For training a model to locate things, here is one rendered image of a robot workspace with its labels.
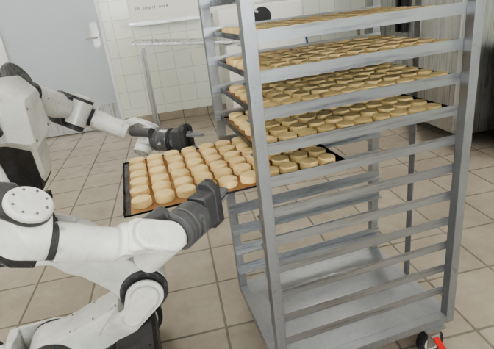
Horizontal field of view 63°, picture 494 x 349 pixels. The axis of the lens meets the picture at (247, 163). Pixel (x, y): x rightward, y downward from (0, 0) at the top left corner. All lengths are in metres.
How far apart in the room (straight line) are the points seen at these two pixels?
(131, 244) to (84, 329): 0.64
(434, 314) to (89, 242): 1.21
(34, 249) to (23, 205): 0.07
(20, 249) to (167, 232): 0.25
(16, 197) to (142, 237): 0.22
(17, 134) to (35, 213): 0.34
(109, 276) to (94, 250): 0.50
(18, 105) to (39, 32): 4.07
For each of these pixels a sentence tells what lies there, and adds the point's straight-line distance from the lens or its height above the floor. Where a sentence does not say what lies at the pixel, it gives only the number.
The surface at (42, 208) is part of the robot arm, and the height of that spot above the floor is 0.94.
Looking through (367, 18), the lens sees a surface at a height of 1.15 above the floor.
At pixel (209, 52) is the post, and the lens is 1.35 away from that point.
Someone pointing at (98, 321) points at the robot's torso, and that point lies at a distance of 1.37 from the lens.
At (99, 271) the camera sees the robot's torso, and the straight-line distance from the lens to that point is 1.27.
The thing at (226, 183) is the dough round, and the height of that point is 0.79.
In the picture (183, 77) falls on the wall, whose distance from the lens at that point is 4.95.
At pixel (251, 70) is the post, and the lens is 0.92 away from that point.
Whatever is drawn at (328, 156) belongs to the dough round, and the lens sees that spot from 1.14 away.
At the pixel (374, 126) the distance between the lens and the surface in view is 1.13.
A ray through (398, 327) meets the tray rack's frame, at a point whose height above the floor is 0.15.
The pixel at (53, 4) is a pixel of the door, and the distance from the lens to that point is 5.06.
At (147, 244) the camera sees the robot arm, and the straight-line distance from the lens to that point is 0.78.
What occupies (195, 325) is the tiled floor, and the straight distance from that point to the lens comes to 1.81.
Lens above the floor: 1.21
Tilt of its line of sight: 22 degrees down
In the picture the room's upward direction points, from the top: 7 degrees counter-clockwise
